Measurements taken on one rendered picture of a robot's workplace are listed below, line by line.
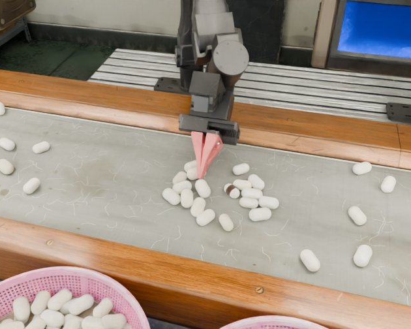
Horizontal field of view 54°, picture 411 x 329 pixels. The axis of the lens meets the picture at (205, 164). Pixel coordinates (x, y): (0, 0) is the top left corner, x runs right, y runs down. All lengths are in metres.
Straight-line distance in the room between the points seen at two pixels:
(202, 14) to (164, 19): 2.09
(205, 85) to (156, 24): 2.25
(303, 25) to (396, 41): 2.28
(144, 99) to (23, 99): 0.27
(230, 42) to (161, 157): 0.25
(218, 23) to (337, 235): 0.41
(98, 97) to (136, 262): 0.45
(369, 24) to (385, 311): 0.34
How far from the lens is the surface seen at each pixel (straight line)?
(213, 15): 0.75
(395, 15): 0.43
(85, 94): 0.94
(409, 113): 1.11
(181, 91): 1.09
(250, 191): 0.67
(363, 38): 0.42
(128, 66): 1.26
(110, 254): 0.59
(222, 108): 0.68
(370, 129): 0.86
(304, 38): 2.72
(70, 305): 0.59
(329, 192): 0.73
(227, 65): 0.64
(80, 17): 3.08
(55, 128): 0.90
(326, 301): 0.56
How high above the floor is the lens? 1.23
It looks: 41 degrees down
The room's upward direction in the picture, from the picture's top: straight up
